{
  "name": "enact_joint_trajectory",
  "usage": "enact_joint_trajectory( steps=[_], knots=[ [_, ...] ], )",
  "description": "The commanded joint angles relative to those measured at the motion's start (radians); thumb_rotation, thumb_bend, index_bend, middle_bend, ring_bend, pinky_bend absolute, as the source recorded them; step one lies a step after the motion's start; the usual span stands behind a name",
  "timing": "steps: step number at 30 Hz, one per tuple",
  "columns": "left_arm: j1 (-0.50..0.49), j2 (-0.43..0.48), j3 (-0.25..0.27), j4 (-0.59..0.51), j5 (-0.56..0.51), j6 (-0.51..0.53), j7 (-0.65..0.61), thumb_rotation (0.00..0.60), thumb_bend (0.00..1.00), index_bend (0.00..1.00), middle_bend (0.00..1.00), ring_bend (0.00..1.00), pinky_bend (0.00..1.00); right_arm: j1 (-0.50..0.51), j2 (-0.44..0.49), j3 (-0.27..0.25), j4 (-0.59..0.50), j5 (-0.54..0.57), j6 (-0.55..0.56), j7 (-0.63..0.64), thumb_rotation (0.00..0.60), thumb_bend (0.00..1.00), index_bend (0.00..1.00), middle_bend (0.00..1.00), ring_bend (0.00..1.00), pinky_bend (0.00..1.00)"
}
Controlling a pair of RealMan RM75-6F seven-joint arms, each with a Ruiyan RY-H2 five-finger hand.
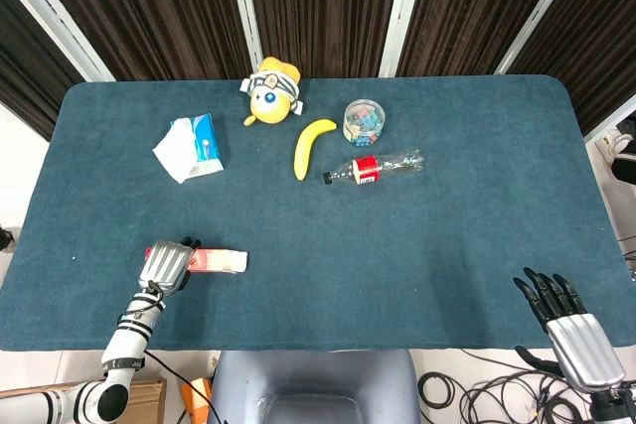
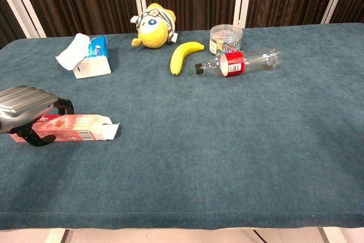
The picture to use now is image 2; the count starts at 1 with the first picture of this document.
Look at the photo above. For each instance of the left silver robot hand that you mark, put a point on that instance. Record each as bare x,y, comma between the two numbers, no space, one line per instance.
22,103

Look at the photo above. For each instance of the pink cardboard box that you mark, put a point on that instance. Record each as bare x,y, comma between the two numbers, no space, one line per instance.
74,129

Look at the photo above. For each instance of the blue white tissue pack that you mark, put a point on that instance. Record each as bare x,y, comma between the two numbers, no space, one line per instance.
91,61

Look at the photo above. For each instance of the yellow plush toy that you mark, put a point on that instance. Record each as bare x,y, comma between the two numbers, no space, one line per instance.
153,29

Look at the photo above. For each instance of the yellow banana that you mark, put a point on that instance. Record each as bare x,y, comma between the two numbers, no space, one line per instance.
182,55

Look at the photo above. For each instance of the blue table cloth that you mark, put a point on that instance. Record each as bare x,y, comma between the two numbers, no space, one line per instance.
199,140

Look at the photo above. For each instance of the clear plastic jar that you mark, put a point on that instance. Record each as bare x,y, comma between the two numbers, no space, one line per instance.
226,39

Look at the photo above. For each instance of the clear bottle with red label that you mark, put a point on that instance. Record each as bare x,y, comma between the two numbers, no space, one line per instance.
236,62

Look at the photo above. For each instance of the white table leg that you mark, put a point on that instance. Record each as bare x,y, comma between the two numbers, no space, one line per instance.
331,235

